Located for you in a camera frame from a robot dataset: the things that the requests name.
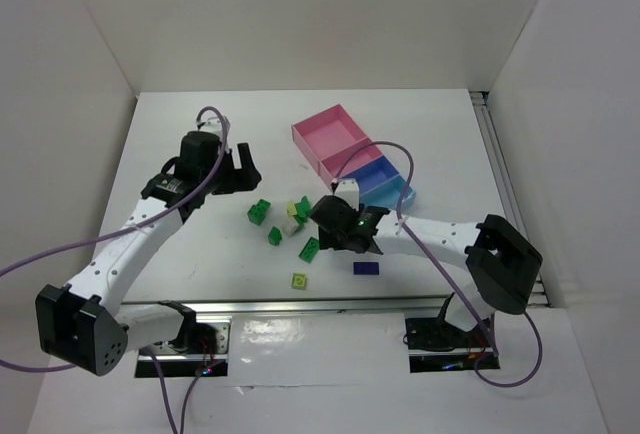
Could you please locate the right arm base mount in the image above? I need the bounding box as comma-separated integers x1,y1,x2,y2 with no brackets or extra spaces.
402,318,500,373

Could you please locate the aluminium rail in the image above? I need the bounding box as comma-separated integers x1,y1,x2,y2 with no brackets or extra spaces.
469,91,551,309
119,295,451,323

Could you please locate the green lego plate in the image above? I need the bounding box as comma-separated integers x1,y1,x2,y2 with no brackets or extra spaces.
298,237,320,263

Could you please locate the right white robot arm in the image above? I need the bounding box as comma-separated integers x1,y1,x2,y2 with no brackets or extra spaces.
309,179,543,332

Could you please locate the white lego brick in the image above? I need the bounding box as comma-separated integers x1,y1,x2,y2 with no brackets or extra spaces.
282,217,301,237

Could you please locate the aluminium rail right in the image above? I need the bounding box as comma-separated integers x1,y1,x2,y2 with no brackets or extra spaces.
469,91,551,309

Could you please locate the small pink bin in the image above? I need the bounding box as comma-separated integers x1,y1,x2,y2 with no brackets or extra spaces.
318,138,382,186

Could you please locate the dark blue lego plate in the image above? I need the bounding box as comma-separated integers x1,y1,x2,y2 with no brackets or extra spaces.
353,261,380,276

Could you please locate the purple cable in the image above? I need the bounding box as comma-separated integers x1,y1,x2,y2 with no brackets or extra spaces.
333,140,544,387
0,106,231,434

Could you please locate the green stepped lego block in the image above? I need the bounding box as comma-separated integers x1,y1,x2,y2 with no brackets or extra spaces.
247,199,271,226

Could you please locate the light blue bin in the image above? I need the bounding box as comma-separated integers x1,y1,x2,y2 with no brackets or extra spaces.
360,176,406,210

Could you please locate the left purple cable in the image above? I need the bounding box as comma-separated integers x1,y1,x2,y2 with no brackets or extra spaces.
0,106,231,434

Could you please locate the large pink bin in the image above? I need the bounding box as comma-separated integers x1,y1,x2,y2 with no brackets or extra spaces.
291,104,370,183

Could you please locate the lime square lego front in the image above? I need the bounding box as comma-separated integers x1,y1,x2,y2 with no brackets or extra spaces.
291,273,308,290

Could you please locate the aluminium rail front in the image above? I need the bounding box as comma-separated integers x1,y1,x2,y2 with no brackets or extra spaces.
119,295,451,323

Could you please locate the small green curved lego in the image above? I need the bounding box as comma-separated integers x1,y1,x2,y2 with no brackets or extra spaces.
267,226,282,246

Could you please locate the pale yellow curved lego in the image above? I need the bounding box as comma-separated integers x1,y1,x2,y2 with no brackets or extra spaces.
286,201,297,217

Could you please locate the purple bin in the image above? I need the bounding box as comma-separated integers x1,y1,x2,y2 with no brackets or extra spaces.
349,156,400,194

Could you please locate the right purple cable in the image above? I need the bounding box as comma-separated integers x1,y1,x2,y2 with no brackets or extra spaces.
333,140,544,387

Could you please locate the green curved lego top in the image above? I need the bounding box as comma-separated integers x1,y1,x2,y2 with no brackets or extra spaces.
295,196,312,218

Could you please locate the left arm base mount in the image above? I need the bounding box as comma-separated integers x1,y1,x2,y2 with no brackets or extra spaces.
148,317,231,379

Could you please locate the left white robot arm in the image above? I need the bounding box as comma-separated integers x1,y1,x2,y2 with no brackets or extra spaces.
35,107,262,376

